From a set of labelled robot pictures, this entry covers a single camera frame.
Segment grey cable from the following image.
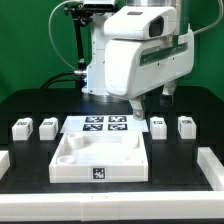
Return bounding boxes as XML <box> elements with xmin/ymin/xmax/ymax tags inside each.
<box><xmin>48</xmin><ymin>0</ymin><xmax>84</xmax><ymax>73</ymax></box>

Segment white square tabletop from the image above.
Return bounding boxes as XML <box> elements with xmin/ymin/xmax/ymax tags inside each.
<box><xmin>49</xmin><ymin>131</ymin><xmax>148</xmax><ymax>183</ymax></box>

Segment white sheet with markers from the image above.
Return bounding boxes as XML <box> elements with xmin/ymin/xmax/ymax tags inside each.
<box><xmin>61</xmin><ymin>115</ymin><xmax>148</xmax><ymax>133</ymax></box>

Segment black cables at base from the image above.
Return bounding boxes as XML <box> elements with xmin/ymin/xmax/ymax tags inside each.
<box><xmin>39</xmin><ymin>70</ymin><xmax>88</xmax><ymax>90</ymax></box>

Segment white front fence rail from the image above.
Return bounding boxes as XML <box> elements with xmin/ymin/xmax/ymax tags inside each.
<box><xmin>0</xmin><ymin>191</ymin><xmax>224</xmax><ymax>222</ymax></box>

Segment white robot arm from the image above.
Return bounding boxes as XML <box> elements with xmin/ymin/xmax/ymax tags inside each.
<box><xmin>83</xmin><ymin>0</ymin><xmax>194</xmax><ymax>120</ymax></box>

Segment white left fence piece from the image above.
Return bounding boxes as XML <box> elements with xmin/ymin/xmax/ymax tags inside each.
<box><xmin>0</xmin><ymin>150</ymin><xmax>10</xmax><ymax>180</ymax></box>

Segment grey camera on stand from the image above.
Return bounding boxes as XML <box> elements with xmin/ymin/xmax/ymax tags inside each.
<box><xmin>84</xmin><ymin>0</ymin><xmax>116</xmax><ymax>9</ymax></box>

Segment black camera stand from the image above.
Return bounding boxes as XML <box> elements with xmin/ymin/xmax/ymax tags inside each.
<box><xmin>64</xmin><ymin>3</ymin><xmax>92</xmax><ymax>76</ymax></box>

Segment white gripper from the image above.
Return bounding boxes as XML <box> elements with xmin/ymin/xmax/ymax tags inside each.
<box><xmin>104</xmin><ymin>6</ymin><xmax>194</xmax><ymax>120</ymax></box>

